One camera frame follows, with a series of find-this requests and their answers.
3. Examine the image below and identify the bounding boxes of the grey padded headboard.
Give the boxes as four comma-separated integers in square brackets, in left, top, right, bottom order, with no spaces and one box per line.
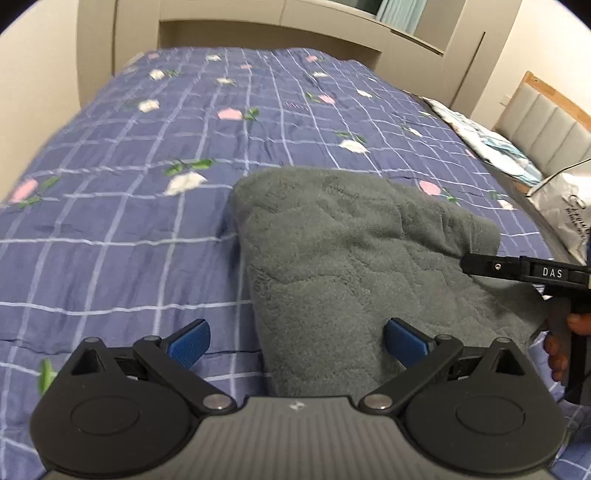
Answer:
[494,71,590,177]

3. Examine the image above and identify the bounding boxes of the beige window cabinet shelf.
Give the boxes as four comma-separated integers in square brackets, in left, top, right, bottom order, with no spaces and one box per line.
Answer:
[159,1,444,70]

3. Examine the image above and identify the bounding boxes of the person's right hand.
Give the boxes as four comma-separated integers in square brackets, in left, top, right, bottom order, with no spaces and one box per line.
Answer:
[544,310,590,384]

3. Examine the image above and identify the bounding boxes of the grey quilted fleece pants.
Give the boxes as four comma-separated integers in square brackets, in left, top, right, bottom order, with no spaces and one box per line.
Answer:
[230,167,548,399]

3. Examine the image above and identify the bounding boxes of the right teal curtain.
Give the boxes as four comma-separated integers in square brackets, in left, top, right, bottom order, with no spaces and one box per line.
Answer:
[376,0,427,34]

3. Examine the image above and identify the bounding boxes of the white shopping bag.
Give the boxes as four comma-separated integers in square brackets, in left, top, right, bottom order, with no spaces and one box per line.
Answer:
[527,159,591,265]

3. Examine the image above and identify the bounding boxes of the beige wardrobe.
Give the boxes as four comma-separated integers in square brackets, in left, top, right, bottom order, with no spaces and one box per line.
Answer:
[440,0,521,116]
[76,0,160,106]

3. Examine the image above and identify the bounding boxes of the blue plaid floral bedspread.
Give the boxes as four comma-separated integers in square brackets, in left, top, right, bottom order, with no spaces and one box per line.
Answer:
[1,48,590,479]

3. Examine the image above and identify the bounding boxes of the beige left wardrobe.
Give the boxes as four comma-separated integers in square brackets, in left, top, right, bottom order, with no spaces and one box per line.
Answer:
[76,0,160,106]

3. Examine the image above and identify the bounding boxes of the light patterned pillow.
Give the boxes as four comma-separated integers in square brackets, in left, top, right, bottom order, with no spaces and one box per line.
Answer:
[422,97,543,187]

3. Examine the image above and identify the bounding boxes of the beige right wardrobe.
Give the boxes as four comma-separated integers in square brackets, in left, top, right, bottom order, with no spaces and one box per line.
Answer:
[440,0,521,116]

